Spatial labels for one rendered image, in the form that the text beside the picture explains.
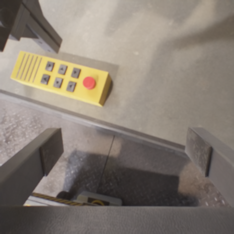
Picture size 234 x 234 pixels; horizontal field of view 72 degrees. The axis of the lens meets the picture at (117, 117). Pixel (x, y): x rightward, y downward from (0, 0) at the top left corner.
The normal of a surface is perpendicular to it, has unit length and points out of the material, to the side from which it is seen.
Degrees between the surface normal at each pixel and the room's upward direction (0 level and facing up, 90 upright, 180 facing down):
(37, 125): 0
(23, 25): 90
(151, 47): 0
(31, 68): 0
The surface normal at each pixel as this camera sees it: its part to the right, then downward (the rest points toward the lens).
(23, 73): -0.14, -0.12
